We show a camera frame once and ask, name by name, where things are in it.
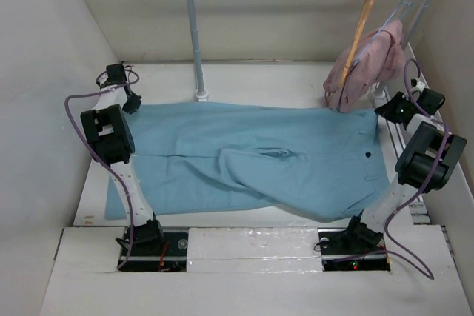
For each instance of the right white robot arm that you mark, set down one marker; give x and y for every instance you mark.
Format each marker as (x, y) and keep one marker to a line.
(426, 163)

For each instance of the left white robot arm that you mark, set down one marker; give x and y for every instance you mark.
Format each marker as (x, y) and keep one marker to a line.
(108, 135)

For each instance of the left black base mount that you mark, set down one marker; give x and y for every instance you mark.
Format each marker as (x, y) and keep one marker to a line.
(171, 256)

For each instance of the wooden clothes hanger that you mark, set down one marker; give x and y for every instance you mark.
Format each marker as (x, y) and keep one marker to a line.
(365, 13)

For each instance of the pink garment on hanger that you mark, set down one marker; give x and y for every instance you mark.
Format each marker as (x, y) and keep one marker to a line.
(379, 57)

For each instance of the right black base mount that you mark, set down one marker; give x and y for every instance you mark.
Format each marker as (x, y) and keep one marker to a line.
(341, 254)

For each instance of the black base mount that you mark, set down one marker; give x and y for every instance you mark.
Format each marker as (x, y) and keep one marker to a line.
(341, 254)
(171, 256)

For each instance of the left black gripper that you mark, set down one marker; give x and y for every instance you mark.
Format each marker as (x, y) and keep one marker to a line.
(135, 103)

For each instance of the light blue trousers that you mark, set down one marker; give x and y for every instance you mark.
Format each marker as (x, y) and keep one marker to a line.
(213, 157)

